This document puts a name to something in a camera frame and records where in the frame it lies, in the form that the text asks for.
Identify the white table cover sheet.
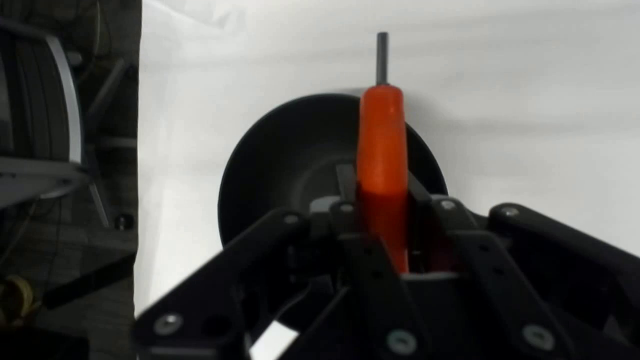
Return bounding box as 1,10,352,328
131,0,640,360

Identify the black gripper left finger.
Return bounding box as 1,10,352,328
130,197,435,360

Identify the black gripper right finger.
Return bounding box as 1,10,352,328
405,170,640,360

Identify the orange handle screwdriver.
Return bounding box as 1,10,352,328
354,29,412,275

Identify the black bowl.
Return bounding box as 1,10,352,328
216,92,449,247

